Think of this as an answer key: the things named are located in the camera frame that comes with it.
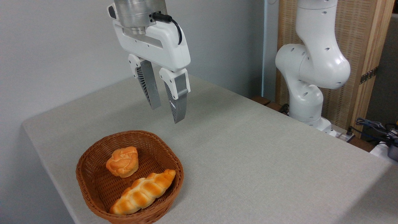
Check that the long braided bread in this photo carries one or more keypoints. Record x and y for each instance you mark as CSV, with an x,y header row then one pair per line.
x,y
143,193

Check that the pale vertical wall trim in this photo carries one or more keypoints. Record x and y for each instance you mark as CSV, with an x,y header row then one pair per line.
x,y
265,46

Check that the white box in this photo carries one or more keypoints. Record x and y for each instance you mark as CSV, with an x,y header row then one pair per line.
x,y
380,151

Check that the dark metal screen hinge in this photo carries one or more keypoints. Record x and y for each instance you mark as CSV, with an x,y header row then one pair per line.
x,y
369,75

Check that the round orange bread roll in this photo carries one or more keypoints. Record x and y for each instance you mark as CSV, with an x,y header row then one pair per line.
x,y
122,161

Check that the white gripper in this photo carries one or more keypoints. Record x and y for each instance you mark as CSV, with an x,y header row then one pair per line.
x,y
161,46

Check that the dark grey device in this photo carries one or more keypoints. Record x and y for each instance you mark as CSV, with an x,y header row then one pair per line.
x,y
393,153

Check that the brown wicker basket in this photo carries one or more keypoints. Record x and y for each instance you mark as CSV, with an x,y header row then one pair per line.
x,y
99,186

